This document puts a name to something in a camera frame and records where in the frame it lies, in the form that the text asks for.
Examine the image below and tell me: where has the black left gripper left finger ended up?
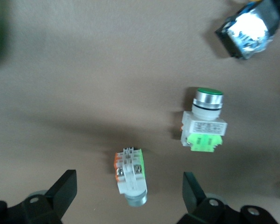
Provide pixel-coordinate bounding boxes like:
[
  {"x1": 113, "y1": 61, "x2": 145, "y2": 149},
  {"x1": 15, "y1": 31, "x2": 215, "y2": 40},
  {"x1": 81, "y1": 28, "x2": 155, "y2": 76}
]
[{"x1": 0, "y1": 169, "x2": 78, "y2": 224}]

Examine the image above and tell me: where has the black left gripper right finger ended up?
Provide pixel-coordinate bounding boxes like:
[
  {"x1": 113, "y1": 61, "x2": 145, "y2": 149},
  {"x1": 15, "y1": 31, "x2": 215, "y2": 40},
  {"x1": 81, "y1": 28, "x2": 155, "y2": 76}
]
[{"x1": 177, "y1": 172, "x2": 280, "y2": 224}]

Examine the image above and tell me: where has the green push button switch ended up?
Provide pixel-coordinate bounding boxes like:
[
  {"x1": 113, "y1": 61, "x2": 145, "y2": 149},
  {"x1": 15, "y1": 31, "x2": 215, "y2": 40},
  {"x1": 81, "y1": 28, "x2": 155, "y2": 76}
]
[
  {"x1": 113, "y1": 146, "x2": 148, "y2": 208},
  {"x1": 179, "y1": 87, "x2": 228, "y2": 152}
]

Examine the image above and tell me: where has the brown table mat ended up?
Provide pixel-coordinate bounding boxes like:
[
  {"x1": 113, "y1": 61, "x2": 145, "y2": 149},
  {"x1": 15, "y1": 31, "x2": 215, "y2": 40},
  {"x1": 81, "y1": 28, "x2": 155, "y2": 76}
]
[{"x1": 0, "y1": 0, "x2": 280, "y2": 224}]

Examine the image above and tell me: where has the red mushroom push button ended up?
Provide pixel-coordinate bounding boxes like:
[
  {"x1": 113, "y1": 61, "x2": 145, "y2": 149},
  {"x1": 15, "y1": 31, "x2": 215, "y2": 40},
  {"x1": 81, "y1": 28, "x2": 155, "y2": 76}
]
[{"x1": 214, "y1": 0, "x2": 280, "y2": 61}]

